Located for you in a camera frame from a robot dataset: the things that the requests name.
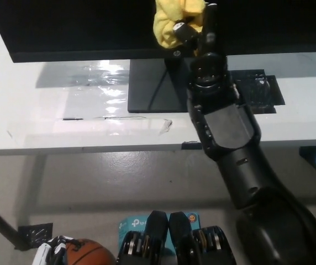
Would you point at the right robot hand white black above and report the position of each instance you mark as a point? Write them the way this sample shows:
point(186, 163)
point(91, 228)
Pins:
point(210, 27)

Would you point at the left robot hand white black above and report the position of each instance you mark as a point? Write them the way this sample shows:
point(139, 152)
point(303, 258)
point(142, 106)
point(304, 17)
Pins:
point(51, 249)

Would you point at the yellow microfiber cloth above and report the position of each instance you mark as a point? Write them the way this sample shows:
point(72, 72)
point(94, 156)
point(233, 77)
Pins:
point(163, 27)

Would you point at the black HP monitor with stand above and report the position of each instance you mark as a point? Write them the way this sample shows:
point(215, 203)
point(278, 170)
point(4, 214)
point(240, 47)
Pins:
point(64, 27)

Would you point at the orange basketball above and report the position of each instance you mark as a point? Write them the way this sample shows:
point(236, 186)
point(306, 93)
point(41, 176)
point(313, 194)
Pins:
point(91, 252)

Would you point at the teal tp-link box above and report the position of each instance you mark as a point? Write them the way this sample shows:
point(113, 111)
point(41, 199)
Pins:
point(133, 223)

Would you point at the black tape square marking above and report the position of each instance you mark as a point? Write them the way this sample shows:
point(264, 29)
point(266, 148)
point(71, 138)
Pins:
point(271, 94)

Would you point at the crumpled clear tape scrap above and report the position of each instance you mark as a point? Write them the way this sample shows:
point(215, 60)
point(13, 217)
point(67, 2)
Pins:
point(165, 126)

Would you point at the short black tape piece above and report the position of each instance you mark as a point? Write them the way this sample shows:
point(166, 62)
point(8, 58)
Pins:
point(189, 145)

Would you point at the clear plastic film sheet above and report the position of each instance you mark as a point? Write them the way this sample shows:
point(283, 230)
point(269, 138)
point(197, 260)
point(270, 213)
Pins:
point(102, 82)

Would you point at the thin black tape strip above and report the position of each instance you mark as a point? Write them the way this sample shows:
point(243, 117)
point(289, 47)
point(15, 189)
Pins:
point(73, 119)

